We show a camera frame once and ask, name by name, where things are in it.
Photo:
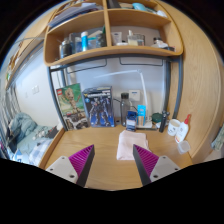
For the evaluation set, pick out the light blue card package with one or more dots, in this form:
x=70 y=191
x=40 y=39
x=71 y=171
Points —
x=141 y=113

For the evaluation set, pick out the green round tin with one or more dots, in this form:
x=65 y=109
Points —
x=156 y=117

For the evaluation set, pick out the green tree-figure toy box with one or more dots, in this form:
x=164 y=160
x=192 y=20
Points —
x=71 y=105

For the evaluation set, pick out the clear bottle with black cap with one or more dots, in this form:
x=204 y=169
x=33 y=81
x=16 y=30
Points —
x=125 y=108

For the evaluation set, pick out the wooden shelf unit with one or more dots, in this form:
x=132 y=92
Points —
x=110 y=51

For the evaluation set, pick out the white bottle with red cap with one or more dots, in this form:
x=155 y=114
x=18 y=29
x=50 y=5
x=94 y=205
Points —
x=182 y=130

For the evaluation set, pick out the bed with blue bedding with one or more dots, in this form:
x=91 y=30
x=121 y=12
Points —
x=28 y=136

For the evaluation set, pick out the white mug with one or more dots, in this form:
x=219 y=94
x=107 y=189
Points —
x=173 y=127

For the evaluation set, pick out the black cylindrical shaver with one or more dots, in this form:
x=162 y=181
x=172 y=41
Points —
x=163 y=122

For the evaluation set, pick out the pink towel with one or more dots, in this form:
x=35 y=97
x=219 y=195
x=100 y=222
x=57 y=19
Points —
x=131 y=145

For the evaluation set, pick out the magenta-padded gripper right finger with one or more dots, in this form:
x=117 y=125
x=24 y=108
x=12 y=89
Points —
x=163 y=166

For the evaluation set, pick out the white wall outlet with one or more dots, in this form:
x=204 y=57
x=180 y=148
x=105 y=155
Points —
x=134 y=95

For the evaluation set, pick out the blue robot model kit box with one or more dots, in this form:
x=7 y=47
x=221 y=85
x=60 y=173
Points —
x=98 y=106

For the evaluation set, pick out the dark metal desk frame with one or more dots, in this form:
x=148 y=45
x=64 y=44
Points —
x=167 y=83

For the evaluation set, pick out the white wall switch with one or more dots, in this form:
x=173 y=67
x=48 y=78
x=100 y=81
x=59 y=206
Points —
x=35 y=89

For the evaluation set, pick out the clear plastic cap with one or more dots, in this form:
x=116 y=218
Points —
x=183 y=147

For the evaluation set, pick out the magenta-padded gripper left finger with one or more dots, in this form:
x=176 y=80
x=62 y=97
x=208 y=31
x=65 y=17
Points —
x=63 y=166

